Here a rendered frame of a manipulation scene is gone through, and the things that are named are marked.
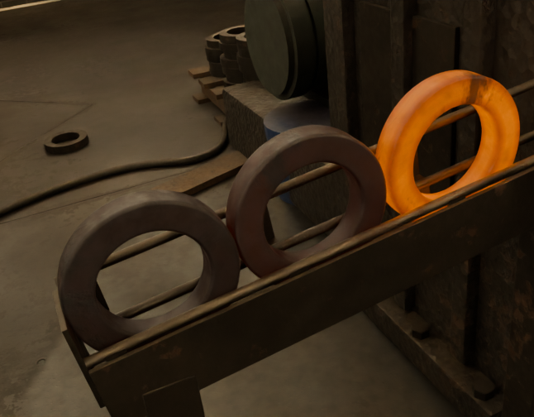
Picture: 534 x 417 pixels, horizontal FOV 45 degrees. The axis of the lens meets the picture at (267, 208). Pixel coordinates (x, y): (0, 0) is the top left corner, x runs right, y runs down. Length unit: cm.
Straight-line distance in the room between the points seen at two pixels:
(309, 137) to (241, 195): 9
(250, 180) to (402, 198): 19
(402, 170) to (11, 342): 127
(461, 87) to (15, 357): 130
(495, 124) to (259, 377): 87
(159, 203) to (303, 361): 92
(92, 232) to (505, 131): 48
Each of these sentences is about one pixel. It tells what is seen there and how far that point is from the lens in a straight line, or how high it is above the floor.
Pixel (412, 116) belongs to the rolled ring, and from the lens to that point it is 71.
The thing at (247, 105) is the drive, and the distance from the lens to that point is 227.
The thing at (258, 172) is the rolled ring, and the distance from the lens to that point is 65.
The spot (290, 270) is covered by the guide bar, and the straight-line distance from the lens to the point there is 69.
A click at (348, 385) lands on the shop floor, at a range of 143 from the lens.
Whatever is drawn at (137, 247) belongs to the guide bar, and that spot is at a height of 65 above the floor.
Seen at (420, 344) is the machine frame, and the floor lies 7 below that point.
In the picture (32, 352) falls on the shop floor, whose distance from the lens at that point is 172.
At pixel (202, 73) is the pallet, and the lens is 309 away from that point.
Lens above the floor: 101
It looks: 29 degrees down
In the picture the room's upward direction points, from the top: 7 degrees counter-clockwise
